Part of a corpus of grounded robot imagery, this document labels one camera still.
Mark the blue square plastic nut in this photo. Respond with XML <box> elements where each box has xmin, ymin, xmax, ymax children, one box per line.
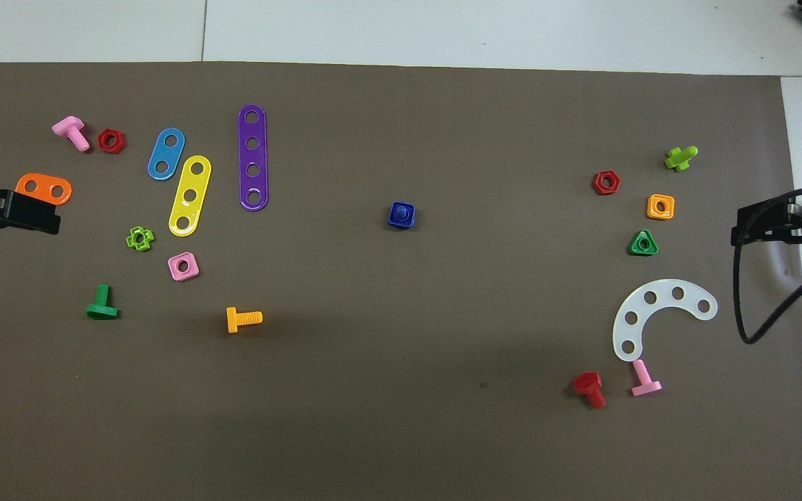
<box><xmin>387</xmin><ymin>201</ymin><xmax>416</xmax><ymax>230</ymax></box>

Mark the orange heart-shaped plastic plate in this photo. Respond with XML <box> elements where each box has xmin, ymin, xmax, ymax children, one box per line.
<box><xmin>15</xmin><ymin>173</ymin><xmax>73</xmax><ymax>207</ymax></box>

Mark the pink plastic screw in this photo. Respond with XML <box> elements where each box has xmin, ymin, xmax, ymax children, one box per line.
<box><xmin>52</xmin><ymin>116</ymin><xmax>92</xmax><ymax>153</ymax></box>
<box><xmin>631</xmin><ymin>359</ymin><xmax>663</xmax><ymax>397</ymax></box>

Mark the lime green plastic screw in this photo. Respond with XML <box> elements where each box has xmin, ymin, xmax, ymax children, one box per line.
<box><xmin>664</xmin><ymin>145</ymin><xmax>699</xmax><ymax>173</ymax></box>

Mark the dark green plastic screw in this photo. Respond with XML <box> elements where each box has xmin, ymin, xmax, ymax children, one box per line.
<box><xmin>86</xmin><ymin>284</ymin><xmax>120</xmax><ymax>321</ymax></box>

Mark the white curved five-hole plate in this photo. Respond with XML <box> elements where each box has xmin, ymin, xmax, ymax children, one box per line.
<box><xmin>612</xmin><ymin>279</ymin><xmax>719</xmax><ymax>363</ymax></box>

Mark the orange square plastic nut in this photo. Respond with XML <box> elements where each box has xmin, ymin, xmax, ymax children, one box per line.
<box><xmin>646</xmin><ymin>193</ymin><xmax>675</xmax><ymax>221</ymax></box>

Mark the dark green triangular nut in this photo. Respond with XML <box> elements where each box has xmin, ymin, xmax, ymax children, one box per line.
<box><xmin>628</xmin><ymin>230</ymin><xmax>660</xmax><ymax>257</ymax></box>

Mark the blue two-hole plastic plate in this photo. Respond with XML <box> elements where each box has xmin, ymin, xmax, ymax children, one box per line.
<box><xmin>147</xmin><ymin>127</ymin><xmax>186</xmax><ymax>182</ymax></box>

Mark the pink square plastic nut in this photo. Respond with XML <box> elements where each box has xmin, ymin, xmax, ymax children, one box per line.
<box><xmin>168</xmin><ymin>252</ymin><xmax>201</xmax><ymax>282</ymax></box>

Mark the yellow three-hole plastic plate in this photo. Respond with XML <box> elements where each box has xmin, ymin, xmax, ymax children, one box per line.
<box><xmin>168</xmin><ymin>154</ymin><xmax>212</xmax><ymax>238</ymax></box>

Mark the red plastic screw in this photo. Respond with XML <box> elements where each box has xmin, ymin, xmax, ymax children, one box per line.
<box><xmin>572</xmin><ymin>372</ymin><xmax>607</xmax><ymax>410</ymax></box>

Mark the purple four-hole plastic plate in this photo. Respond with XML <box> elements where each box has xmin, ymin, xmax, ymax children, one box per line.
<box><xmin>237</xmin><ymin>104</ymin><xmax>269</xmax><ymax>212</ymax></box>

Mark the orange plastic screw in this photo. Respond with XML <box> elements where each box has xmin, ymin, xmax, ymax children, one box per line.
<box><xmin>226</xmin><ymin>306</ymin><xmax>264</xmax><ymax>334</ymax></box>

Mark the brown table mat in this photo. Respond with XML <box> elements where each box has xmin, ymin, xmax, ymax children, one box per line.
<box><xmin>0</xmin><ymin>61</ymin><xmax>802</xmax><ymax>501</ymax></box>

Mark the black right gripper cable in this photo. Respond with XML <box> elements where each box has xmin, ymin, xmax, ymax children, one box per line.
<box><xmin>733</xmin><ymin>185</ymin><xmax>802</xmax><ymax>345</ymax></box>

